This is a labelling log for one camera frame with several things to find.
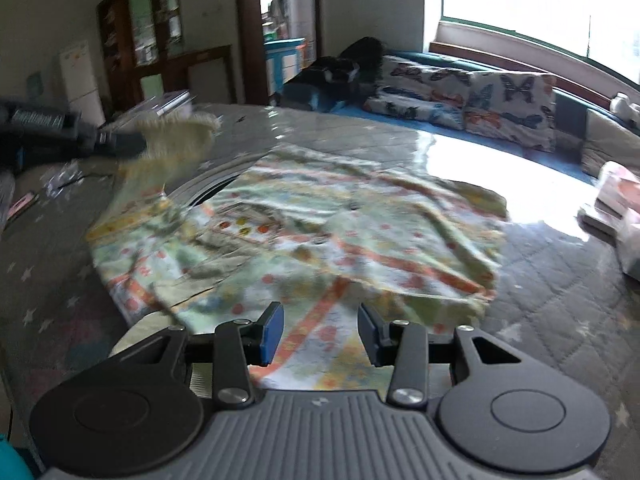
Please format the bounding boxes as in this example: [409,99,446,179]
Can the grey quilted star table cover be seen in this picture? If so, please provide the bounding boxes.
[1,105,639,479]

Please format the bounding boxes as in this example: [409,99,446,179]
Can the white refrigerator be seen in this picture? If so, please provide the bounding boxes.
[58,40,105,127]

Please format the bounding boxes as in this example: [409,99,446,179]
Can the clear plastic food box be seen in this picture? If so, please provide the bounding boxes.
[118,90,193,119]

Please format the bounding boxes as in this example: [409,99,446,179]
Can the dark wooden cabinet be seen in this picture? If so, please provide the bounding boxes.
[96,0,238,113]

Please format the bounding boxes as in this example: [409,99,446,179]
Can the grey plain cushion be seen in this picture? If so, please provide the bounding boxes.
[582,110,640,177]

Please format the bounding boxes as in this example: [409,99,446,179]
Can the blue white storage cabinet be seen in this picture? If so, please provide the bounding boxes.
[264,38,306,96]

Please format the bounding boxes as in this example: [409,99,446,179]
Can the large butterfly print pillow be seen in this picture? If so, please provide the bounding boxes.
[464,70,556,153]

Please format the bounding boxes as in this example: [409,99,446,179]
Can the flat grey book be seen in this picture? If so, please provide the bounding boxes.
[577,204,622,245]

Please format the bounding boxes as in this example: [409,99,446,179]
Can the white plush toy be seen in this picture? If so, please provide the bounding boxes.
[610,92,640,127]

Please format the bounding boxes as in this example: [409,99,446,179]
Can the colourful patterned children's garment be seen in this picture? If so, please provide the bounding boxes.
[88,114,508,391]

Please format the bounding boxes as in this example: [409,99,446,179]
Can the black bag on sofa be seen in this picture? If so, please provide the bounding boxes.
[278,37,385,113]

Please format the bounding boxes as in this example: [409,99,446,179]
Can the blue sofa bed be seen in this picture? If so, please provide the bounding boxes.
[278,49,640,187]

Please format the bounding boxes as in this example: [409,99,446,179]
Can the folded butterfly print blanket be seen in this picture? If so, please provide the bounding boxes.
[362,55,472,131]

